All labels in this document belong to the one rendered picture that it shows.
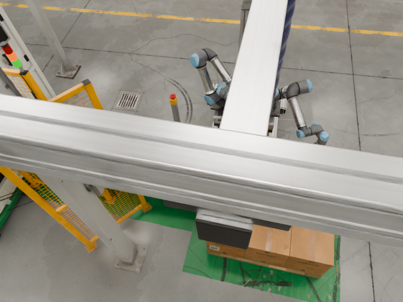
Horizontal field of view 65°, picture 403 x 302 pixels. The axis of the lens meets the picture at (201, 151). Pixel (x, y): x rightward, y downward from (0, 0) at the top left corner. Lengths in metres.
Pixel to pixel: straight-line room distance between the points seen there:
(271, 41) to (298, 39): 5.15
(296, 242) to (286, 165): 2.84
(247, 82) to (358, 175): 0.38
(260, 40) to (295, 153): 0.47
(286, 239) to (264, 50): 2.58
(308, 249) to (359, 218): 2.79
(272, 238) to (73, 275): 2.19
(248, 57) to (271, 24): 0.14
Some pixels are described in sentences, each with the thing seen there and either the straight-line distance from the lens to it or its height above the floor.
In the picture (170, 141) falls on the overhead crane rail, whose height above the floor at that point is 3.20.
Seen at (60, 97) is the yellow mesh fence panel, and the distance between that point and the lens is 2.27.
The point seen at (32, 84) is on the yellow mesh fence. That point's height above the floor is 2.00.
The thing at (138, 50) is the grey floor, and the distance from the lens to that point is 5.88.
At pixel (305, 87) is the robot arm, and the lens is 2.90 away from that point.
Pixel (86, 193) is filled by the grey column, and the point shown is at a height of 1.61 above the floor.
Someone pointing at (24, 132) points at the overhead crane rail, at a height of 3.21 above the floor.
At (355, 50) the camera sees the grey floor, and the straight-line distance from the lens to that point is 6.05.
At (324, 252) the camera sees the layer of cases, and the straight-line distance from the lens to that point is 3.30.
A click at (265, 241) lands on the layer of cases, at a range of 3.21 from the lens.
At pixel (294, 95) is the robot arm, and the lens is 2.84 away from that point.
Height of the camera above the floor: 3.57
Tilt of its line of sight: 57 degrees down
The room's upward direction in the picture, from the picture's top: 5 degrees counter-clockwise
